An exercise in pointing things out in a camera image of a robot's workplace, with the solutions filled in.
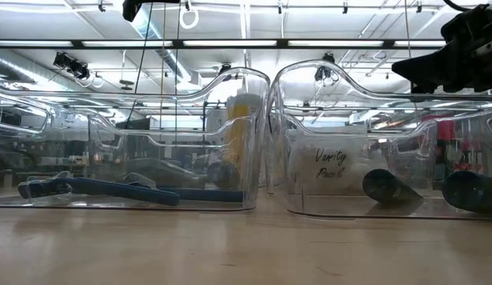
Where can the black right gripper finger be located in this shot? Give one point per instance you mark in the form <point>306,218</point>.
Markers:
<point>420,88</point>
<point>424,71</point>

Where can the dark blue tube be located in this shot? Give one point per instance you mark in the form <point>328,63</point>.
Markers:
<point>467,192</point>
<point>384,186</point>

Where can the white vanity pack pouch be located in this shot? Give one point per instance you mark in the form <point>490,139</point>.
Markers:
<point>329,182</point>

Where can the blue razor with clear cap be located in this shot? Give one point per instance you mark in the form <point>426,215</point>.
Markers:
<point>123,190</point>
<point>206,194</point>

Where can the red cabinet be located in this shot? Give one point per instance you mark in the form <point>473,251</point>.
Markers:
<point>447,130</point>

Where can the red equipment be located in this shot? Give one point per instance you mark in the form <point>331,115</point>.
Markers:
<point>465,158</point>

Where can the clear plastic bin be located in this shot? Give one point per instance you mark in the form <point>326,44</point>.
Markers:
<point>428,210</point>
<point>31,200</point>

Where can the black beam with light strips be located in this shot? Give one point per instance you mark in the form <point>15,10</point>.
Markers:
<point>283,43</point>

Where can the yellow canister with white lid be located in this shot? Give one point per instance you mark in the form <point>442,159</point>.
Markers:
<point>241,118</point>

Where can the small black ceiling fixture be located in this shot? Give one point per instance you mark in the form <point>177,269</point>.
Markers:
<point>225,69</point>

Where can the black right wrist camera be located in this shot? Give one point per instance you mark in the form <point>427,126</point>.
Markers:
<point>473,21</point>

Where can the black hanging camera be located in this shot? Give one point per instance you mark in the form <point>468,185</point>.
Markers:
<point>324,73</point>

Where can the black ceiling camera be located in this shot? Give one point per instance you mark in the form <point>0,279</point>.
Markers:
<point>71,65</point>

